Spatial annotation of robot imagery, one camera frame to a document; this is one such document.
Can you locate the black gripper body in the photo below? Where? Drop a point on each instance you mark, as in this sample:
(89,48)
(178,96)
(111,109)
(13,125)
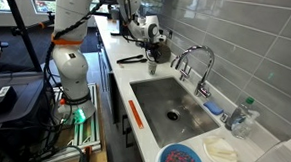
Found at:
(152,47)

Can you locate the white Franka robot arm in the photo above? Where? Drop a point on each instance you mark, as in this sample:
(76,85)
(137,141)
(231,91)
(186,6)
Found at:
(69,67)

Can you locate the black kitchen tongs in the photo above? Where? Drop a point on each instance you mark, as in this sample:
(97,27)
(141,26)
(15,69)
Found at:
(130,59)

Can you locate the small chrome faucet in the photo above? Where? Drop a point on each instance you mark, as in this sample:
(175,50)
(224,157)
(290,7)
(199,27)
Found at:
(185,73)

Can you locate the black coffee machine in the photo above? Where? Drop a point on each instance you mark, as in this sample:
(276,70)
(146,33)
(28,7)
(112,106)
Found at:
(116,29)

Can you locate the stainless steel sink basin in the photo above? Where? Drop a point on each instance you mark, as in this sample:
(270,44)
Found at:
(158,98)

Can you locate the tall chrome arched faucet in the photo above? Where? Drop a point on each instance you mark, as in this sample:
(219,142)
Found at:
(210,61)

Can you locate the orange tape strip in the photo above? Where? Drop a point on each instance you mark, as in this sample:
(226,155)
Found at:
(136,114)

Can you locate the blue sponge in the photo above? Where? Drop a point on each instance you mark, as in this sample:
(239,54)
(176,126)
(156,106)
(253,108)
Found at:
(213,107)

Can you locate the plastic bottle with green cap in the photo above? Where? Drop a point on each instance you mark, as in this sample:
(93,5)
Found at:
(237,117)

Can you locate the blue bowl of colourful beads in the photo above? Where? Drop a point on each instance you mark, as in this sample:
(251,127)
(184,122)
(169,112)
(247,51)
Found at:
(181,161)

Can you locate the wooden base board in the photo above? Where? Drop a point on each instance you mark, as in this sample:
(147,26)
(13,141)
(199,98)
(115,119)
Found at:
(98,158)

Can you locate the clear plastic cup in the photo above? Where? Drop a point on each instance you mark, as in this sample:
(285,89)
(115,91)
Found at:
(244,131)

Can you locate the black tripod pole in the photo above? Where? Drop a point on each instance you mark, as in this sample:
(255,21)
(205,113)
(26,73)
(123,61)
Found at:
(20,24)

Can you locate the black equipment case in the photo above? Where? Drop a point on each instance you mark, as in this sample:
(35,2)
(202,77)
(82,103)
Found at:
(14,97)

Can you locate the wall power outlet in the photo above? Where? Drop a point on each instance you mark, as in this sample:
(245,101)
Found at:
(170,34)

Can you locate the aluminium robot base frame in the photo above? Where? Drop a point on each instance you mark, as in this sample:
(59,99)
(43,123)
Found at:
(89,131)

